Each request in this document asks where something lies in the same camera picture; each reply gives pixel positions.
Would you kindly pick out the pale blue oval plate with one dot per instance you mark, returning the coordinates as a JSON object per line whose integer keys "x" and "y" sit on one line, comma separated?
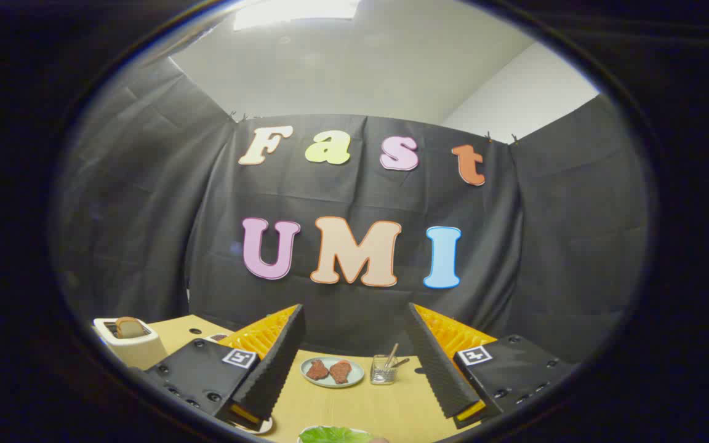
{"x": 333, "y": 384}

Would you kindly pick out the white rounded square plate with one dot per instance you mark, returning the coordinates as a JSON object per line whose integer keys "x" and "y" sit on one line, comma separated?
{"x": 378, "y": 438}

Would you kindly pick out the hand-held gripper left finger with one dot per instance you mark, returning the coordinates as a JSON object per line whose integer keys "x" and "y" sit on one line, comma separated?
{"x": 277, "y": 363}

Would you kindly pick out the wooden stick utensil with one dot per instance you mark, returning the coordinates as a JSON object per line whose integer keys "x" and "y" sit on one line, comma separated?
{"x": 401, "y": 362}
{"x": 392, "y": 352}

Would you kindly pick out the plain bread slice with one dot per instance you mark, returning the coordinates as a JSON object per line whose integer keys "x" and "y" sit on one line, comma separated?
{"x": 128, "y": 327}

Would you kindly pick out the white toaster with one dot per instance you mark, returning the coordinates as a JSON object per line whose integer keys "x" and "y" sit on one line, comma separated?
{"x": 136, "y": 352}

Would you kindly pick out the green lettuce leaf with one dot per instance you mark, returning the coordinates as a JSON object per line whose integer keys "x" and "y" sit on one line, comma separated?
{"x": 333, "y": 435}

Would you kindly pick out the beige round plate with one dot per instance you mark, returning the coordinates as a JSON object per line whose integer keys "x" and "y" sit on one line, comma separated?
{"x": 256, "y": 426}

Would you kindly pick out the ceiling light panel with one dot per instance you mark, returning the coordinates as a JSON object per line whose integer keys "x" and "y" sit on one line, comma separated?
{"x": 296, "y": 12}

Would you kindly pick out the clear glass utensil holder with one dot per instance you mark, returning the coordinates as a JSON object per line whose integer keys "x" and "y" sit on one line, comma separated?
{"x": 383, "y": 373}

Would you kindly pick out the brown meat patty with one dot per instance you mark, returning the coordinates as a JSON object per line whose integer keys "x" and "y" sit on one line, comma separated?
{"x": 340, "y": 371}
{"x": 317, "y": 370}

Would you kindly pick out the white divided condiment dish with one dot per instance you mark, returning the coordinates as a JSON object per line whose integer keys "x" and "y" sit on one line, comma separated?
{"x": 216, "y": 337}

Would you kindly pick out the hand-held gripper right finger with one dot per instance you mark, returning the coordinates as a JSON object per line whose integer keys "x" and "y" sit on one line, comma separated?
{"x": 437, "y": 363}

